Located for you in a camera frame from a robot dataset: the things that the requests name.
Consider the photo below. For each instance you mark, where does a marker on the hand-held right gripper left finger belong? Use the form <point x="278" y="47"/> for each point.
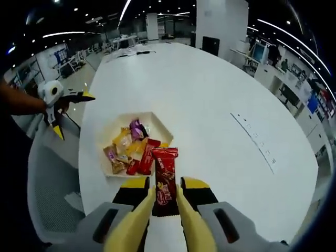
<point x="94" y="228"/>

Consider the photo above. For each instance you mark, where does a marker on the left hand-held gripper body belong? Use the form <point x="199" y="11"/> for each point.
<point x="50" y="93"/>

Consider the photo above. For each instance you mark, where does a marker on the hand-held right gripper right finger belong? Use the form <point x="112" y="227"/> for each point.
<point x="236" y="231"/>

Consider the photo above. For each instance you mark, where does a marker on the cream hexagonal container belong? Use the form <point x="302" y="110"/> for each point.
<point x="118" y="123"/>

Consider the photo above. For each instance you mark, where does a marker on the tan purple print food packet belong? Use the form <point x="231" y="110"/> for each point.
<point x="115" y="162"/>

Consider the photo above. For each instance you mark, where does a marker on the small red food packet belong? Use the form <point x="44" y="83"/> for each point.
<point x="132" y="168"/>

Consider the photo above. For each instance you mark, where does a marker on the orange yellow food packet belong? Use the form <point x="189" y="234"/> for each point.
<point x="136" y="149"/>

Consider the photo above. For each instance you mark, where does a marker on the red white label food bar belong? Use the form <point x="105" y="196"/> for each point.
<point x="147" y="160"/>

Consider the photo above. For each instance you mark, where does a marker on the dark red food bar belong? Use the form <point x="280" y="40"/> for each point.
<point x="165" y="178"/>

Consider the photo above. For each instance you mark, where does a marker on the person's left hand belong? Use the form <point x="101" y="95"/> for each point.
<point x="64" y="107"/>

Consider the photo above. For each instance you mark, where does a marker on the grey mesh office chair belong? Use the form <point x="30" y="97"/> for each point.
<point x="52" y="199"/>

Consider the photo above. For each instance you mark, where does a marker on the black tool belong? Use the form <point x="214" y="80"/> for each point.
<point x="145" y="52"/>

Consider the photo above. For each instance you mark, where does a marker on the black bench seat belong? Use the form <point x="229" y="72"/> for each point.
<point x="288" y="95"/>

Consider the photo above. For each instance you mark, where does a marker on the blue storage box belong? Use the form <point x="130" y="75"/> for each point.
<point x="312" y="104"/>

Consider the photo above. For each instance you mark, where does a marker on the white kiosk screen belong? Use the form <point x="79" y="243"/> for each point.
<point x="260" y="52"/>

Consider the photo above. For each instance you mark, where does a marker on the curved ceiling light strip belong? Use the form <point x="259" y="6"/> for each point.
<point x="294" y="35"/>
<point x="304" y="57"/>

